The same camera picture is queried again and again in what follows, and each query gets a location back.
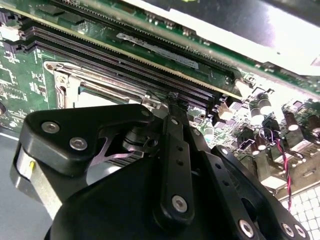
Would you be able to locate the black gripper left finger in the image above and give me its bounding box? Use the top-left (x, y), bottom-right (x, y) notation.
top-left (9, 91), bottom-right (196, 226)

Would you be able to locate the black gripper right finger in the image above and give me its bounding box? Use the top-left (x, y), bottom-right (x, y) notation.
top-left (182, 99), bottom-right (311, 240)

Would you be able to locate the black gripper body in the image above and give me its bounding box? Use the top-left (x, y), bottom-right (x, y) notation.
top-left (44, 123), bottom-right (233, 240)

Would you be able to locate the silver CPU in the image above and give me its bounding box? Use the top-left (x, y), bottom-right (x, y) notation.
top-left (77, 93), bottom-right (132, 107)

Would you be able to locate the metal socket cover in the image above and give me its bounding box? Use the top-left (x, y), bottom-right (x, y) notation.
top-left (53, 67), bottom-right (151, 111)

